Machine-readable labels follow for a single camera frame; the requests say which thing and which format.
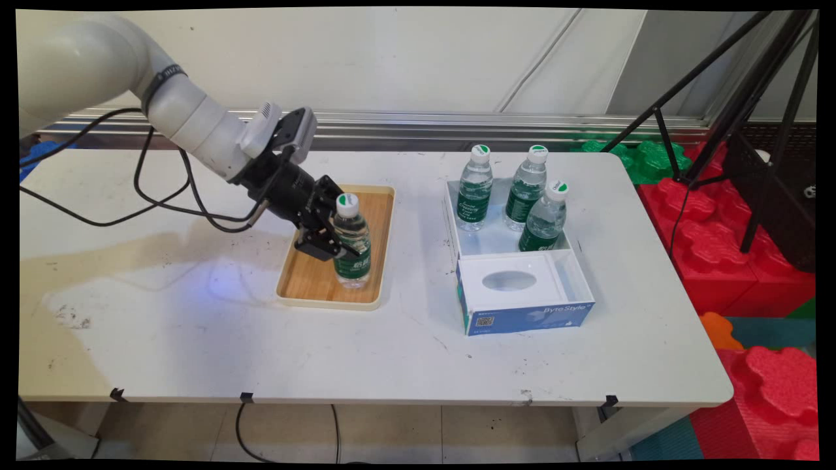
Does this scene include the teal floor mat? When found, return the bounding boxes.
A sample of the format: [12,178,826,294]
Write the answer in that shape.
[628,416,705,462]

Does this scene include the thin black tripod cable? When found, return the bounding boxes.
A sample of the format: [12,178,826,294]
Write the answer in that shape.
[669,185,694,259]

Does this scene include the black tripod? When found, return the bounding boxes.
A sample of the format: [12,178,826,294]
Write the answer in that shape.
[601,10,820,255]

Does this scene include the white table leg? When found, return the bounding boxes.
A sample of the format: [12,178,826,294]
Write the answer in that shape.
[575,406,694,462]

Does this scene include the black bag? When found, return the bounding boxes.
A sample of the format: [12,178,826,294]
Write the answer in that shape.
[722,131,817,274]

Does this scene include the bamboo tray with cream rim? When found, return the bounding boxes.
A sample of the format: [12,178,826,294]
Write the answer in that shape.
[275,183,396,311]

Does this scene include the aluminium wall rail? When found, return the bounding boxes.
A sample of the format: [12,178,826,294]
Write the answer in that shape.
[39,108,709,152]

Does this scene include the white open box blue print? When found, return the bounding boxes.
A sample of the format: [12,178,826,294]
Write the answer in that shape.
[445,178,596,337]

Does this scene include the large red foam block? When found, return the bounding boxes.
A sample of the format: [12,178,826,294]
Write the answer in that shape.
[637,140,817,318]

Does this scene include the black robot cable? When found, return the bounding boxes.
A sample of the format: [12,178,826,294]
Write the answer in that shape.
[134,127,289,234]
[20,108,194,228]

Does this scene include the green label water bottle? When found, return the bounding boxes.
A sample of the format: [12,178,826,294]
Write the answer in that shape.
[518,180,570,253]
[504,145,549,233]
[456,145,494,233]
[332,193,372,290]

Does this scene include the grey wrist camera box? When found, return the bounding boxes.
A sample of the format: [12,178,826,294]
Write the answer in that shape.
[271,108,319,165]

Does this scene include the green foam block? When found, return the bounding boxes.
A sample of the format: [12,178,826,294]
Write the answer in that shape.
[571,134,692,186]

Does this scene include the orange foam block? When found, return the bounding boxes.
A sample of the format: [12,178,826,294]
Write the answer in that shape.
[700,312,745,351]

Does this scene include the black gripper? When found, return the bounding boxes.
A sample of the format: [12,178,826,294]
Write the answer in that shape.
[229,150,361,262]

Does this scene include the blue foam block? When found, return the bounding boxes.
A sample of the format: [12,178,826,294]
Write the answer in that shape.
[20,140,76,181]

